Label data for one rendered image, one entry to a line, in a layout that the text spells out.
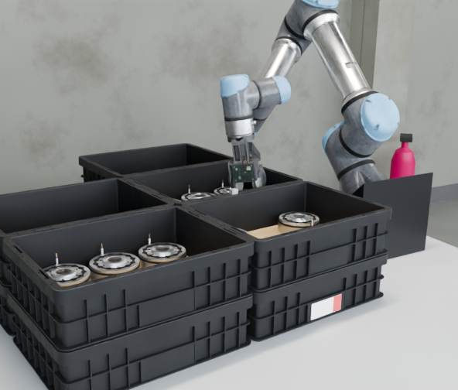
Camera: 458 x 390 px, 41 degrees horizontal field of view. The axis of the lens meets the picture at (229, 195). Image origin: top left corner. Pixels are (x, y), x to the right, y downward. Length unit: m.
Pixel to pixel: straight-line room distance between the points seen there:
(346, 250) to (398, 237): 0.43
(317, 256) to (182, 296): 0.33
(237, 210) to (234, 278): 0.34
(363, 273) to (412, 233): 0.40
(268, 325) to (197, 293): 0.21
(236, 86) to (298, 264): 0.51
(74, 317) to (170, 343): 0.21
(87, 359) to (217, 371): 0.26
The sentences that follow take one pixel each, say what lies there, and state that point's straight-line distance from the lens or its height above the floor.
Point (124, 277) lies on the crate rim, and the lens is 1.04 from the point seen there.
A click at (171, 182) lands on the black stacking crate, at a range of 1.73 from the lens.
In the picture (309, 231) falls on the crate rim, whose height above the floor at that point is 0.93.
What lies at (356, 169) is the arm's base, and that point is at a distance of 1.76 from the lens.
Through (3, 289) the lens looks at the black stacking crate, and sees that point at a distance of 1.32.
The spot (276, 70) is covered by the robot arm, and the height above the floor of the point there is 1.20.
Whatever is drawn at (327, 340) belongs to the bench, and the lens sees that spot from 1.33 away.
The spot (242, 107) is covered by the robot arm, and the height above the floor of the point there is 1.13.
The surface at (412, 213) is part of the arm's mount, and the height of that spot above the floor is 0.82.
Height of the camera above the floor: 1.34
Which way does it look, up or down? 16 degrees down
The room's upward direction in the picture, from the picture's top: 1 degrees clockwise
